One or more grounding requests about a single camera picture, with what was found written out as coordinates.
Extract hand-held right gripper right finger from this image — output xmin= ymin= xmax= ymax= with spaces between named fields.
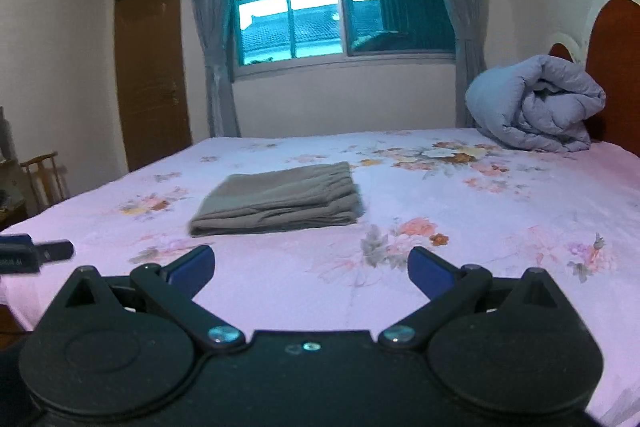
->
xmin=376 ymin=246 xmax=564 ymax=354

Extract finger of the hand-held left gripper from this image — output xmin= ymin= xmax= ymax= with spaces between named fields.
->
xmin=40 ymin=239 xmax=76 ymax=264

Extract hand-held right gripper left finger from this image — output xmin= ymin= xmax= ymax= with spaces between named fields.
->
xmin=64 ymin=244 xmax=247 ymax=354

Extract khaki pants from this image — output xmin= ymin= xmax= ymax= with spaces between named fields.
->
xmin=189 ymin=161 xmax=365 ymax=238

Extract floral pink bed sheet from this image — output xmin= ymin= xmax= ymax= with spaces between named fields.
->
xmin=0 ymin=127 xmax=640 ymax=427

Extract wooden chair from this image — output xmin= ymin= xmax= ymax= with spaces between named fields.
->
xmin=20 ymin=151 xmax=69 ymax=214

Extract grey-blue rolled quilt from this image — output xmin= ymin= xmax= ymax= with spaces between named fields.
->
xmin=464 ymin=54 xmax=607 ymax=154

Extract brown wooden door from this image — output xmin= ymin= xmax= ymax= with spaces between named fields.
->
xmin=113 ymin=0 xmax=194 ymax=173

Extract grey curtain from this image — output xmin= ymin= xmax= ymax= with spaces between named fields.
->
xmin=182 ymin=0 xmax=243 ymax=138
xmin=414 ymin=0 xmax=490 ymax=128

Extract wooden headboard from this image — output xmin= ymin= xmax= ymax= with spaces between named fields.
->
xmin=547 ymin=0 xmax=640 ymax=158

